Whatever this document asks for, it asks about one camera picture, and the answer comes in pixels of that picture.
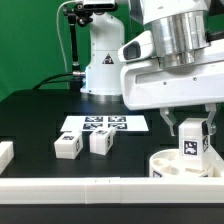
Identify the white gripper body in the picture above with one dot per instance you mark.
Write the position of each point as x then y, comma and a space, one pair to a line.
146, 86

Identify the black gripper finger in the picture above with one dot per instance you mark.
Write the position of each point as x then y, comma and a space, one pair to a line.
209, 126
168, 116

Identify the white round stool seat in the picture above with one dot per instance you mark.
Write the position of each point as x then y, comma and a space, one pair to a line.
166, 163

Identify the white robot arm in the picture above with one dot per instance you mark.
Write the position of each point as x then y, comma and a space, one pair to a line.
175, 62

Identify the white tag sheet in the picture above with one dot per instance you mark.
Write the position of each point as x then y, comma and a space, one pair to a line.
119, 122

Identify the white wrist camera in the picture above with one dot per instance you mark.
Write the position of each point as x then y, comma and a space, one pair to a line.
141, 47

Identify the white front fence wall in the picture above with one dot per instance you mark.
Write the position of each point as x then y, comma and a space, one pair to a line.
110, 190

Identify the white fence wall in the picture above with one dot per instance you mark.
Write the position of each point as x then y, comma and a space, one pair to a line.
110, 190
6, 154

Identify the white overhead camera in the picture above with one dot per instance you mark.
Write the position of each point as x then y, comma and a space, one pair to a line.
98, 4

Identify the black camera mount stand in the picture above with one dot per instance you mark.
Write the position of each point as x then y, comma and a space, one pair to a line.
76, 16

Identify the white left fence wall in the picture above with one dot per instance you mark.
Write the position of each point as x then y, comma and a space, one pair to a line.
6, 154

